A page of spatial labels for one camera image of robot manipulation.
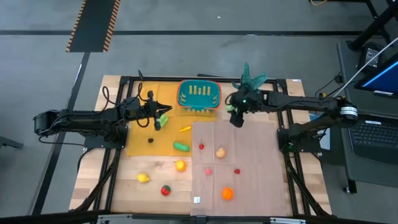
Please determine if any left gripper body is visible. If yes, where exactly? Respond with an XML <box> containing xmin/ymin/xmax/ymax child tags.
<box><xmin>141</xmin><ymin>90</ymin><xmax>162</xmax><ymax>131</ymax></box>

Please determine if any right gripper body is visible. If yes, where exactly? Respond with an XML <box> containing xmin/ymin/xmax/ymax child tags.
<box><xmin>229</xmin><ymin>90</ymin><xmax>253</xmax><ymax>128</ymax></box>

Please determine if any green toy pea pod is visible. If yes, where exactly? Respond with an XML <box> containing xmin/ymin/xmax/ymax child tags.
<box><xmin>173</xmin><ymin>141</ymin><xmax>191</xmax><ymax>153</ymax></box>

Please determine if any ridged orange toy tangerine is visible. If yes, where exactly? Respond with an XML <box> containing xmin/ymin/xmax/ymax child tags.
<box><xmin>221</xmin><ymin>187</ymin><xmax>234</xmax><ymax>201</ymax></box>

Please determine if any teal basket with orange rim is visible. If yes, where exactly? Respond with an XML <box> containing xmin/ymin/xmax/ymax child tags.
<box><xmin>176</xmin><ymin>79</ymin><xmax>223</xmax><ymax>112</ymax></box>

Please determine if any snake plant in white pot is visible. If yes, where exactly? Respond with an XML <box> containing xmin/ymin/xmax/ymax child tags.
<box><xmin>231</xmin><ymin>62</ymin><xmax>270</xmax><ymax>94</ymax></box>

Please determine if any yellow cloth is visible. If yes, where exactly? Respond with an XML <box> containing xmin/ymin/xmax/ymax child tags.
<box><xmin>126</xmin><ymin>81</ymin><xmax>218</xmax><ymax>157</ymax></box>

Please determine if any beige cloth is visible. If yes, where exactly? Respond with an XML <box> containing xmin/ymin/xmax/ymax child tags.
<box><xmin>190</xmin><ymin>120</ymin><xmax>289</xmax><ymax>217</ymax></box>

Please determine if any pale blue white box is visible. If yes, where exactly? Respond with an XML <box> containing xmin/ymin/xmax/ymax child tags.
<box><xmin>309</xmin><ymin>111</ymin><xmax>332</xmax><ymax>151</ymax></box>

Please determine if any black hazard-striped floor mat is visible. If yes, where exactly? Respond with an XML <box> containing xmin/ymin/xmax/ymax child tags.
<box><xmin>65</xmin><ymin>0</ymin><xmax>121</xmax><ymax>53</ymax></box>

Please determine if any black laptop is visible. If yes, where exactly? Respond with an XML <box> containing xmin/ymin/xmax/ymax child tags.
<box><xmin>346</xmin><ymin>118</ymin><xmax>398</xmax><ymax>166</ymax></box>

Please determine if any black power adapter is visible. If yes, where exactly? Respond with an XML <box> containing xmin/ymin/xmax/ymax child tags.
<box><xmin>357</xmin><ymin>42</ymin><xmax>386</xmax><ymax>74</ymax></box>

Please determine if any dark grey furniture foot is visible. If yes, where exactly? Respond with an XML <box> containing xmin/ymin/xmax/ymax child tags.
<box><xmin>0</xmin><ymin>136</ymin><xmax>24</xmax><ymax>149</ymax></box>

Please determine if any grey side table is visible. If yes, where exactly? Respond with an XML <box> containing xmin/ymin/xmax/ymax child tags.
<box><xmin>337</xmin><ymin>40</ymin><xmax>398</xmax><ymax>194</ymax></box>

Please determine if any monitor with blue screen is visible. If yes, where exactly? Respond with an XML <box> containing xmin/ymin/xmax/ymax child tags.
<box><xmin>354</xmin><ymin>52</ymin><xmax>398</xmax><ymax>100</ymax></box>

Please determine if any black tripod stand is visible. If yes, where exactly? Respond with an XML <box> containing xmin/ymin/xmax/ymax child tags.
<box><xmin>346</xmin><ymin>0</ymin><xmax>398</xmax><ymax>52</ymax></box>

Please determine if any black aluminium table frame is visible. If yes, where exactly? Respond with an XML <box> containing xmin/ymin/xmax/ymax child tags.
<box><xmin>0</xmin><ymin>73</ymin><xmax>398</xmax><ymax>224</ymax></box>

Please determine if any silver aluminium bracket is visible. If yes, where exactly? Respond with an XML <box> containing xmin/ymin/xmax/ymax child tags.
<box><xmin>97</xmin><ymin>213</ymin><xmax>133</xmax><ymax>224</ymax></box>
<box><xmin>269</xmin><ymin>217</ymin><xmax>307</xmax><ymax>224</ymax></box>

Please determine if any white cable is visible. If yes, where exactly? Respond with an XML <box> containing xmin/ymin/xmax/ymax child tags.
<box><xmin>332</xmin><ymin>36</ymin><xmax>398</xmax><ymax>99</ymax></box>

